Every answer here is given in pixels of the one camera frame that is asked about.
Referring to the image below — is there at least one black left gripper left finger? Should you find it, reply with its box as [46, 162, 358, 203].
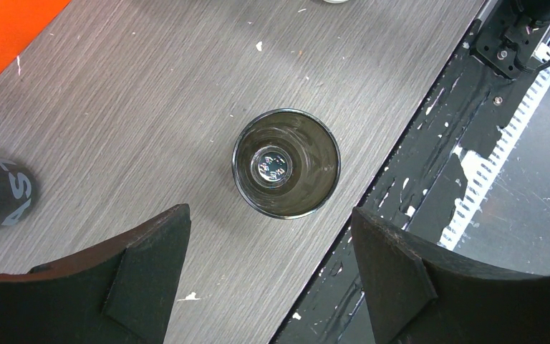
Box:
[0, 204, 191, 343]

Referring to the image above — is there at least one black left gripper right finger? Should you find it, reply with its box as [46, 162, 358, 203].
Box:
[352, 207, 550, 343]

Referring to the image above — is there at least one orange paper bag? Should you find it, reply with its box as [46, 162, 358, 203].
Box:
[0, 0, 69, 73]

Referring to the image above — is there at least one white lid stack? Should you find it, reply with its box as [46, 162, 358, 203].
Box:
[323, 0, 349, 4]

